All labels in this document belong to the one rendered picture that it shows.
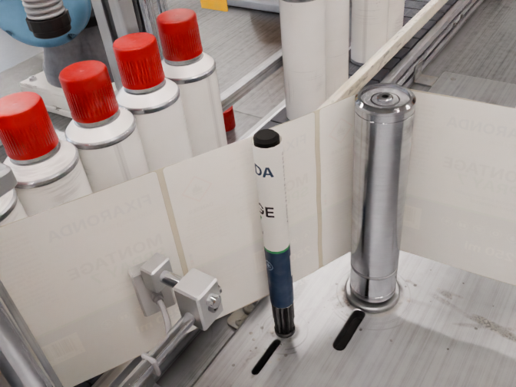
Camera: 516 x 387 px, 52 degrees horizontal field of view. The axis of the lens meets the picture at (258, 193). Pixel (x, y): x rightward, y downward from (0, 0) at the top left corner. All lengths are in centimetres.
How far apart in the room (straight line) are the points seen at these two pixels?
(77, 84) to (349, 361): 28
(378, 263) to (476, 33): 70
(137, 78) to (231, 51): 61
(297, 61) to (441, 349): 35
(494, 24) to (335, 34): 49
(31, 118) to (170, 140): 12
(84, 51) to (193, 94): 43
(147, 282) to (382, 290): 20
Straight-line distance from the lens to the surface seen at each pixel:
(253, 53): 100
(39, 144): 37
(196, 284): 31
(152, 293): 34
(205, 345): 51
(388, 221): 39
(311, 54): 62
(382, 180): 36
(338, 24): 66
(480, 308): 47
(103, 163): 40
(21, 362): 26
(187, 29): 45
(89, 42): 86
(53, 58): 89
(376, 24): 79
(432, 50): 96
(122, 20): 59
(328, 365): 42
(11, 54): 121
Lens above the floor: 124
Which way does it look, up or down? 39 degrees down
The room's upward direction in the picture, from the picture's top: 7 degrees counter-clockwise
